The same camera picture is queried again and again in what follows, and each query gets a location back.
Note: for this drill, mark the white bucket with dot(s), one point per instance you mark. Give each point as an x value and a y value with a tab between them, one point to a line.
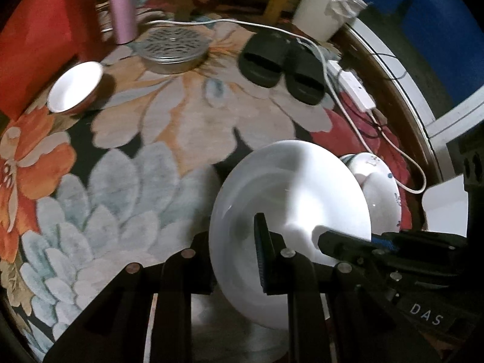
317	11

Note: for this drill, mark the metal steamer tray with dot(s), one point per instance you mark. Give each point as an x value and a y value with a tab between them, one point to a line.
172	45

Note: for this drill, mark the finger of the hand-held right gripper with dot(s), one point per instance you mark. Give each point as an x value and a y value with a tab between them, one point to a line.
423	244
340	244

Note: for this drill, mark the small white brown bowl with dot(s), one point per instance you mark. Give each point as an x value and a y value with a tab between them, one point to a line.
72	89

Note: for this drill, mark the bear print plate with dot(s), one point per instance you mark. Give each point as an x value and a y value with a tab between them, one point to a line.
382	196

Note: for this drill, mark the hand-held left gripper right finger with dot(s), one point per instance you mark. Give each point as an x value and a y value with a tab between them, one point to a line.
261	261

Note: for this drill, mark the black slipper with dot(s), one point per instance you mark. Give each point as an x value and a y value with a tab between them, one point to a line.
306	79
261	64

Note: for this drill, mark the pink bottle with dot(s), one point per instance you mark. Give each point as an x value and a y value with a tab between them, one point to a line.
121	7

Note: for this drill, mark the red cabinet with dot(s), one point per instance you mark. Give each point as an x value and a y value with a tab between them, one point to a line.
34	45

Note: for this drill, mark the floral rug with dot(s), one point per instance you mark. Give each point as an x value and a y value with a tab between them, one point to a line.
151	151

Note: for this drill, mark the white power strip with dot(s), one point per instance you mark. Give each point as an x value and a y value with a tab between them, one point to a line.
353	87

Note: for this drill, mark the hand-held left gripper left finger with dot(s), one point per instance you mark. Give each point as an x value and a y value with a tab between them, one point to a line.
204	272

